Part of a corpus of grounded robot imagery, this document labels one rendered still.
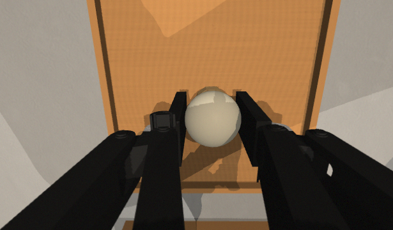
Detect beige ball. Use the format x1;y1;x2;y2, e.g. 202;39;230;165
185;91;242;148

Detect orange rimmed tray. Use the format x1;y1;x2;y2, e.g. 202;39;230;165
86;0;341;194

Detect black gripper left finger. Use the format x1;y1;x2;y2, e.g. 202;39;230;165
0;91;187;230

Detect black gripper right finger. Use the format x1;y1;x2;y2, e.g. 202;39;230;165
236;91;393;230

